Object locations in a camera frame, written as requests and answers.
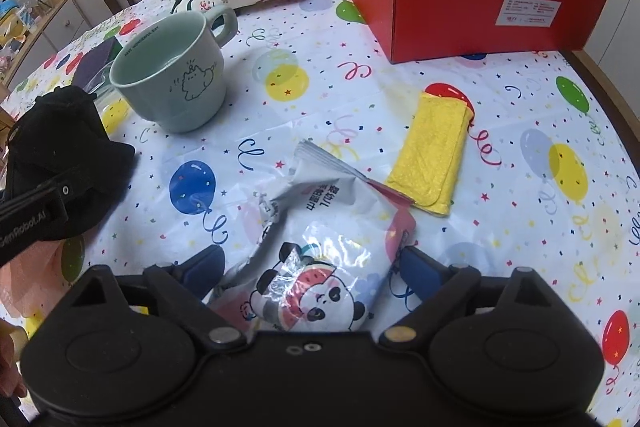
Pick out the balloon print tablecloth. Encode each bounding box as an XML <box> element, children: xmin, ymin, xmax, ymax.
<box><xmin>0</xmin><ymin>0</ymin><xmax>640</xmax><ymax>427</ymax></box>

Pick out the pale green mug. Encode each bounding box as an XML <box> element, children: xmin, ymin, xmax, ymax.
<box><xmin>109</xmin><ymin>5</ymin><xmax>239</xmax><ymax>134</ymax></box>

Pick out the yellow cloth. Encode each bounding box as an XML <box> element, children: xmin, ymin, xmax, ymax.
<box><xmin>385</xmin><ymin>91</ymin><xmax>475</xmax><ymax>218</ymax></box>

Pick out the person's left hand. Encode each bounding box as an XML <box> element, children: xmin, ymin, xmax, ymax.
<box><xmin>0</xmin><ymin>322</ymin><xmax>28</xmax><ymax>400</ymax></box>

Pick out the pile of toys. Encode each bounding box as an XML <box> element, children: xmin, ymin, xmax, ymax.
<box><xmin>0</xmin><ymin>0</ymin><xmax>31</xmax><ymax>58</ymax></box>

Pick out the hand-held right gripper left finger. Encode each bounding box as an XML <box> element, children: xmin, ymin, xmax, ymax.
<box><xmin>65</xmin><ymin>244</ymin><xmax>248</xmax><ymax>355</ymax></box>

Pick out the dark purple sponge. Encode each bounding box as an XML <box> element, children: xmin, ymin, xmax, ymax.
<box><xmin>70</xmin><ymin>38</ymin><xmax>123</xmax><ymax>85</ymax></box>

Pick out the panda print snack bag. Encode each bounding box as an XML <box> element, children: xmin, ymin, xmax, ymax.
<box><xmin>207</xmin><ymin>139</ymin><xmax>417</xmax><ymax>333</ymax></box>

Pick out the wooden table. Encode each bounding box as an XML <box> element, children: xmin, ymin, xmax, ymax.
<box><xmin>560</xmin><ymin>49</ymin><xmax>640</xmax><ymax>142</ymax></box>

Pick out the black cloth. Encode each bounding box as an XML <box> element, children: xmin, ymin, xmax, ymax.
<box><xmin>7</xmin><ymin>86</ymin><xmax>137</xmax><ymax>240</ymax></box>

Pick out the wooden cabinet with grey drawers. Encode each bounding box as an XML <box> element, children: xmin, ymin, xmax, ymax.
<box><xmin>0</xmin><ymin>0</ymin><xmax>93</xmax><ymax>88</ymax></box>

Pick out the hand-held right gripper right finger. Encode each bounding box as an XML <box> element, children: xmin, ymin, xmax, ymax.
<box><xmin>378</xmin><ymin>247</ymin><xmax>557</xmax><ymax>351</ymax></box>

